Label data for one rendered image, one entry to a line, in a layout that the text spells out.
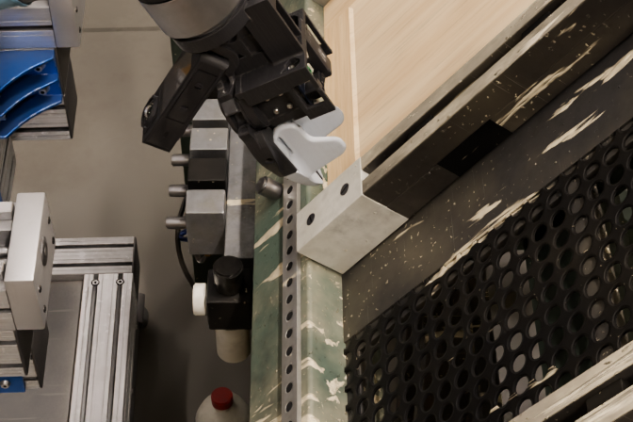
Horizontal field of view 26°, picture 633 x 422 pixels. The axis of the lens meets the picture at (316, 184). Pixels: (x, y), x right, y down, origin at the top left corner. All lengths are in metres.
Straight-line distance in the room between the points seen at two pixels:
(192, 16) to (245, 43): 0.07
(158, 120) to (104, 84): 2.15
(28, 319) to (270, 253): 0.32
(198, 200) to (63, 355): 0.64
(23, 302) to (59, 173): 1.49
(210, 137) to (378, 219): 0.47
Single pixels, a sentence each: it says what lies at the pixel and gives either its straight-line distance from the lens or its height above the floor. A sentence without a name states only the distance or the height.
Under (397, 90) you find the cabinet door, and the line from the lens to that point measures 1.72.
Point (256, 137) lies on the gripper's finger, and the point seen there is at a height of 1.40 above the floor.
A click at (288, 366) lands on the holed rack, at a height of 0.89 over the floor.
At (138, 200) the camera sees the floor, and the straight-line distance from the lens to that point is 2.97.
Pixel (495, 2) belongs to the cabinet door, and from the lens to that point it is 1.64.
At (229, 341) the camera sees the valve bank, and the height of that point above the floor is 0.66.
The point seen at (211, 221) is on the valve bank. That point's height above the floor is 0.75.
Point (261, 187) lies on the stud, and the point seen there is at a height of 0.88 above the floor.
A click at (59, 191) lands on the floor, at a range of 3.02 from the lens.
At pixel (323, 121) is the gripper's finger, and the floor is 1.36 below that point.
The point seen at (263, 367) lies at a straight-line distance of 1.64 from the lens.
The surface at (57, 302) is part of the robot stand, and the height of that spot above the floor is 0.21.
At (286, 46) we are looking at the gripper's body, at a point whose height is 1.48.
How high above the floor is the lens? 2.16
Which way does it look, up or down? 47 degrees down
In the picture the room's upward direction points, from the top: straight up
